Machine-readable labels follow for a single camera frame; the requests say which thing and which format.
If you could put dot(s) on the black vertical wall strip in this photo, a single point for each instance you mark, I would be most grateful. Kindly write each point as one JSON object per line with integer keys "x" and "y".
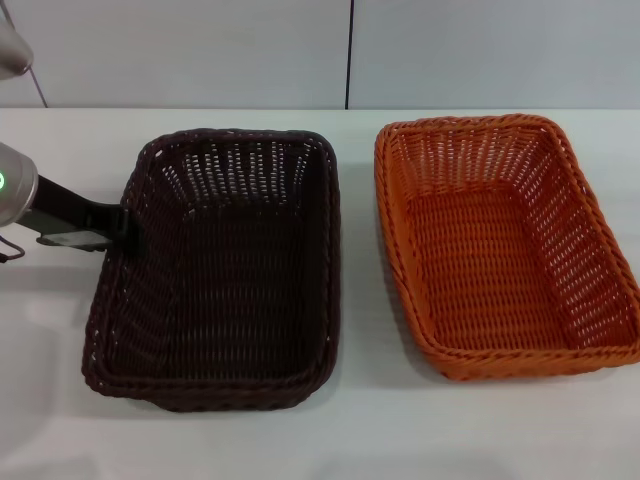
{"x": 349, "y": 55}

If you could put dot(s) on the dark brown woven basket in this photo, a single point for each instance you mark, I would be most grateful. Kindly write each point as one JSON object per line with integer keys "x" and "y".
{"x": 225, "y": 300}

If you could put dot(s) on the orange woven basket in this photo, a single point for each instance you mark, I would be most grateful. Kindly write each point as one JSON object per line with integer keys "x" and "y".
{"x": 480, "y": 265}

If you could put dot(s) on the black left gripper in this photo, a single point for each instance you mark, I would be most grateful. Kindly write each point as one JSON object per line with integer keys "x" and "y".
{"x": 70, "y": 210}

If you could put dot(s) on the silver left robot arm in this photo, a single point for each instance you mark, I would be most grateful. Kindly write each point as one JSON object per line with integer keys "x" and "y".
{"x": 17, "y": 190}

